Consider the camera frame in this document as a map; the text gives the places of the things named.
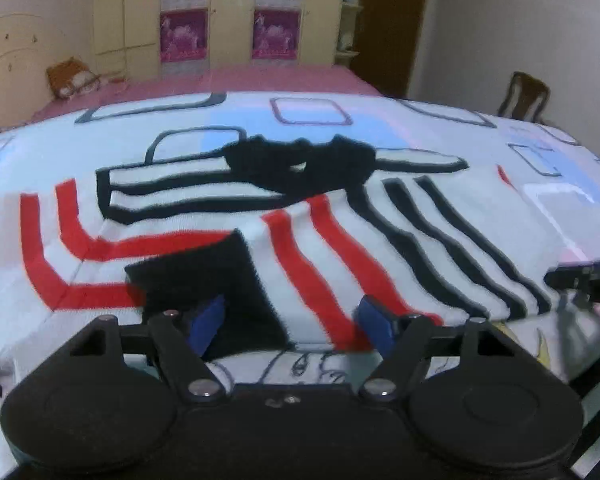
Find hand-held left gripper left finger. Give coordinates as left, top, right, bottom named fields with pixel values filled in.
left=66, top=294, right=228, bottom=404

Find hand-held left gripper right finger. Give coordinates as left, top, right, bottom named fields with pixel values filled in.
left=356, top=295, right=537, bottom=404

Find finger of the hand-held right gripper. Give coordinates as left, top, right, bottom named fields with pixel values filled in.
left=544, top=256, right=600, bottom=306

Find striped knit sweater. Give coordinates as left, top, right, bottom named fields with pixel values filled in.
left=20, top=135, right=553, bottom=361

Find brown wooden chair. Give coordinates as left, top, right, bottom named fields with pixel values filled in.
left=496, top=71, right=551, bottom=124

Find printed blanket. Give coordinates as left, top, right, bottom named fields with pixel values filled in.
left=0, top=91, right=600, bottom=480

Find pink bed sheet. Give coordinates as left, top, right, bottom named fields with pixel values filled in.
left=0, top=65, right=386, bottom=136

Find orange patterned pillow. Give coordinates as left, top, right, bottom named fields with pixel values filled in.
left=46, top=57, right=113, bottom=100

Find brown wooden door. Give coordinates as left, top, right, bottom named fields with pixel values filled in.
left=350, top=0, right=432, bottom=99

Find cream wardrobe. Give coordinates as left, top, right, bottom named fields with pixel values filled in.
left=92, top=0, right=352, bottom=83

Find cream wooden headboard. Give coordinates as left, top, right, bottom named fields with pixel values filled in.
left=0, top=12, right=101, bottom=122

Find pink wall poster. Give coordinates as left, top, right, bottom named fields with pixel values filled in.
left=159, top=9, right=210, bottom=64
left=252, top=9, right=301, bottom=59

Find cream wall shelf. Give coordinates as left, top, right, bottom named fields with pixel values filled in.
left=334, top=0, right=367, bottom=68

